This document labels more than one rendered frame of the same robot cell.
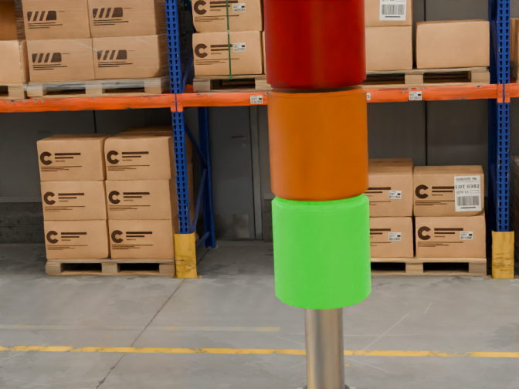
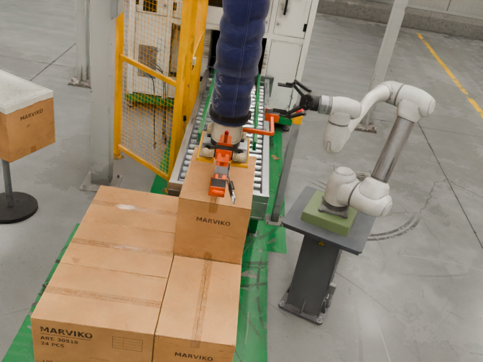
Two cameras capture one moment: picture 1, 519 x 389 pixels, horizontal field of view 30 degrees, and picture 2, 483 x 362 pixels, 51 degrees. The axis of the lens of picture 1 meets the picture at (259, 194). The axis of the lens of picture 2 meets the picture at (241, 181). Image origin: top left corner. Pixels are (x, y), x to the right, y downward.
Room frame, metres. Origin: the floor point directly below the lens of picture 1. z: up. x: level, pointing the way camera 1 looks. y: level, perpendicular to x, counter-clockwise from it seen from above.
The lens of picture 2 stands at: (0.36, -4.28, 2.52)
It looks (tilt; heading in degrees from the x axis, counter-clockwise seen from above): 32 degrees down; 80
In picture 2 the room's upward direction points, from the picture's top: 10 degrees clockwise
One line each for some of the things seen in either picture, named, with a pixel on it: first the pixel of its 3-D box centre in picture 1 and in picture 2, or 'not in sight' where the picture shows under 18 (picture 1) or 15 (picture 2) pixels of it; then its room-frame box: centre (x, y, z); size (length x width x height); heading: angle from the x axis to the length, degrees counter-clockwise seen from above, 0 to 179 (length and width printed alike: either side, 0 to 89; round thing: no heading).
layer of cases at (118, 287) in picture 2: not in sight; (154, 277); (0.35, -1.96, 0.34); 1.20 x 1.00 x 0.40; 82
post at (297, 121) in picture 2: not in sight; (285, 170); (1.31, -0.83, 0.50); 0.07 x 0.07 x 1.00; 82
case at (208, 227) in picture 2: not in sight; (216, 202); (0.69, -1.70, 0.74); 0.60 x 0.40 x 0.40; 81
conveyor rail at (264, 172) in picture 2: not in sight; (264, 134); (1.21, -0.21, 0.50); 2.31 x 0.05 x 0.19; 82
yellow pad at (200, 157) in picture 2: not in sight; (208, 144); (0.59, -1.68, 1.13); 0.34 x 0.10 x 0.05; 83
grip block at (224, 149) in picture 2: not in sight; (223, 151); (0.65, -1.94, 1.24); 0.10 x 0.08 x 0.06; 173
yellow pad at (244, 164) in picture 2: not in sight; (241, 149); (0.78, -1.70, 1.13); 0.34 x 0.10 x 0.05; 83
